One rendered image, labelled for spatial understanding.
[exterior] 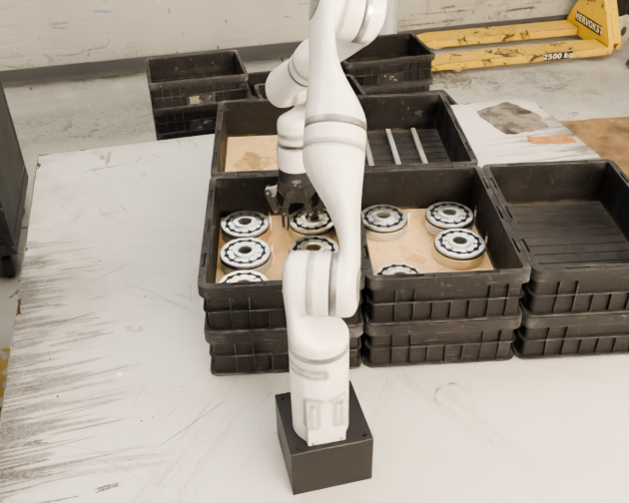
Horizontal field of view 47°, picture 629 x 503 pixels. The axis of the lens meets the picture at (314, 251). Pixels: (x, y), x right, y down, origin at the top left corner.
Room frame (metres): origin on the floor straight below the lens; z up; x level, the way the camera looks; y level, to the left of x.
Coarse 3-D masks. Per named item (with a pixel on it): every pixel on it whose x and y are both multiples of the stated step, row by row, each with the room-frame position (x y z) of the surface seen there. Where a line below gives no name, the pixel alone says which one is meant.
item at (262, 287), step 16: (224, 176) 1.40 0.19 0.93; (240, 176) 1.40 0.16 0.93; (256, 176) 1.40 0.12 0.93; (272, 176) 1.40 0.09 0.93; (208, 192) 1.33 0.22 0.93; (208, 208) 1.27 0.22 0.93; (208, 224) 1.23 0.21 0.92; (208, 240) 1.15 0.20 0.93; (208, 256) 1.10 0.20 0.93; (208, 288) 1.00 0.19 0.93; (224, 288) 1.01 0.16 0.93; (240, 288) 1.01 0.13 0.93; (256, 288) 1.01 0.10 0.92; (272, 288) 1.01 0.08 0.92
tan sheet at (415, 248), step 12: (420, 216) 1.38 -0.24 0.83; (408, 228) 1.33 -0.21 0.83; (420, 228) 1.33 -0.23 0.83; (396, 240) 1.28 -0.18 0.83; (408, 240) 1.28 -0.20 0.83; (420, 240) 1.28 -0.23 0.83; (432, 240) 1.28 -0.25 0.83; (372, 252) 1.24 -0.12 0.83; (384, 252) 1.24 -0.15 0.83; (396, 252) 1.24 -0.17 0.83; (408, 252) 1.24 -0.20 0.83; (420, 252) 1.24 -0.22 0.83; (432, 252) 1.24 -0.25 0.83; (372, 264) 1.20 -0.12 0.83; (420, 264) 1.19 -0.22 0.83; (432, 264) 1.19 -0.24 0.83; (480, 264) 1.19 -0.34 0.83
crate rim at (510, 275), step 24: (408, 168) 1.42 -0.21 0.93; (432, 168) 1.42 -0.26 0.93; (456, 168) 1.41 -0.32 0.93; (480, 168) 1.41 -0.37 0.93; (360, 216) 1.23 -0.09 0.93; (504, 216) 1.22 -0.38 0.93; (360, 240) 1.14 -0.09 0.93; (528, 264) 1.05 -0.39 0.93; (384, 288) 1.02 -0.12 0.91; (408, 288) 1.02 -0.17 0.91
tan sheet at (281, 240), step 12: (276, 216) 1.39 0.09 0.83; (276, 228) 1.34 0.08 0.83; (276, 240) 1.29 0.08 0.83; (288, 240) 1.29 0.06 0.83; (336, 240) 1.29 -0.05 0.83; (276, 252) 1.25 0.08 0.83; (288, 252) 1.25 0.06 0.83; (276, 264) 1.20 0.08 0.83; (216, 276) 1.17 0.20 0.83; (276, 276) 1.16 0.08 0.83
